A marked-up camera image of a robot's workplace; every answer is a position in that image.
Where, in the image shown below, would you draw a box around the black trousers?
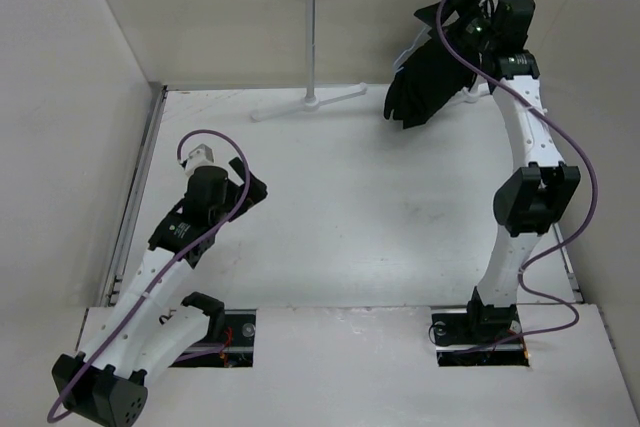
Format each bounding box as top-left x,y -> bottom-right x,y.
383,29 -> 476,129

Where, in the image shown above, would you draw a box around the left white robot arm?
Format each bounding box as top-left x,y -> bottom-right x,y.
47,148 -> 267,426

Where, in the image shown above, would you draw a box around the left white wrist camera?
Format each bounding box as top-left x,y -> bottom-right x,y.
180,144 -> 215,177

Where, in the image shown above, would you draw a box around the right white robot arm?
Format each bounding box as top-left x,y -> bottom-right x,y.
404,0 -> 581,352

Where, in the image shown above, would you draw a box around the light blue wire hanger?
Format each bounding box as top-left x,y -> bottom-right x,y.
392,27 -> 428,73

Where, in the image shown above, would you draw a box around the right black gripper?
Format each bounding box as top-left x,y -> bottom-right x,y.
414,0 -> 499,56

